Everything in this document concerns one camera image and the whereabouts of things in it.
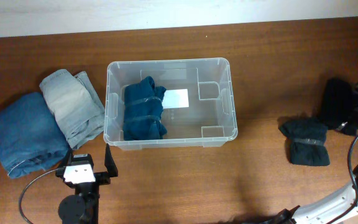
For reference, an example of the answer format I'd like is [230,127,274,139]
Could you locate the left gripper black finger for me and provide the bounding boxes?
[104,144,118,177]
[59,149,72,168]

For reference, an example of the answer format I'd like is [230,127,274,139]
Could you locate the light blue folded jeans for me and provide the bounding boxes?
[39,69,105,150]

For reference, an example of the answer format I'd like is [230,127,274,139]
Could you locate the black taped garment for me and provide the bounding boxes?
[318,78,358,136]

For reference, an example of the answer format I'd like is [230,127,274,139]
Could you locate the dark taped garment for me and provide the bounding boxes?
[278,117,331,167]

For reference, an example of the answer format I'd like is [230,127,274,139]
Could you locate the teal taped shirt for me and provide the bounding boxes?
[122,76,167,141]

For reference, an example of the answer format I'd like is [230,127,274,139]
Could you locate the dark blue folded jeans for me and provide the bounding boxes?
[0,92,70,179]

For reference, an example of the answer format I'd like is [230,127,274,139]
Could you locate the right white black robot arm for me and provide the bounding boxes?
[269,87,358,223]

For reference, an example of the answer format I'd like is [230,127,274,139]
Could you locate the right black cable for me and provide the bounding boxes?
[328,123,358,224]

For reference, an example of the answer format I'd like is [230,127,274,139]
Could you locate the clear plastic storage container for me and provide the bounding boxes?
[103,57,238,151]

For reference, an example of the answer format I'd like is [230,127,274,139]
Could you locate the black cable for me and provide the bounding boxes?
[328,123,358,224]
[17,167,65,224]

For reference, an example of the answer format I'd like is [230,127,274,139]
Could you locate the white label in container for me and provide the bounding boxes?
[162,89,189,109]

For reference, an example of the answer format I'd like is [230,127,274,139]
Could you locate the left black cable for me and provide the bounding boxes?
[17,167,65,224]

